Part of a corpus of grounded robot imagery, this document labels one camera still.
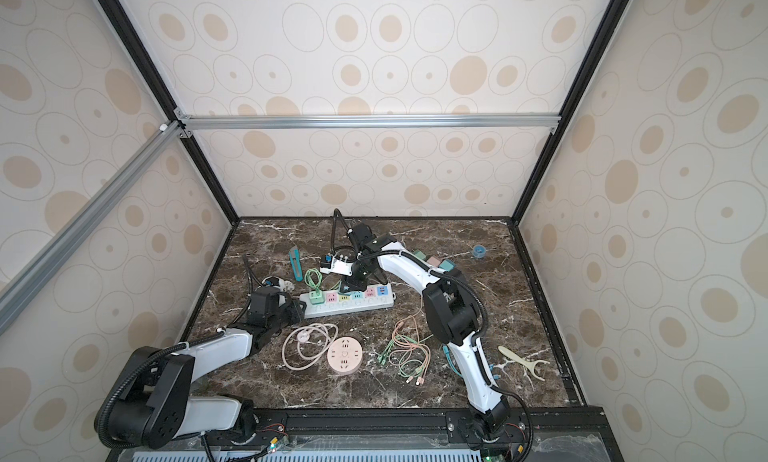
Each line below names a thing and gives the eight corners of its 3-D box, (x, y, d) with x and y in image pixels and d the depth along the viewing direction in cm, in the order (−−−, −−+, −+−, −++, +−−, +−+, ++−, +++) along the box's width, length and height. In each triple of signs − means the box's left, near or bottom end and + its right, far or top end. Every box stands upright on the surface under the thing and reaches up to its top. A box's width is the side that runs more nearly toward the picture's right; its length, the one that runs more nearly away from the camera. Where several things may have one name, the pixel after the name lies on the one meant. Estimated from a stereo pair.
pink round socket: (326, 375, 84) (324, 372, 81) (331, 340, 90) (329, 336, 88) (361, 375, 84) (360, 372, 81) (363, 340, 90) (362, 336, 88)
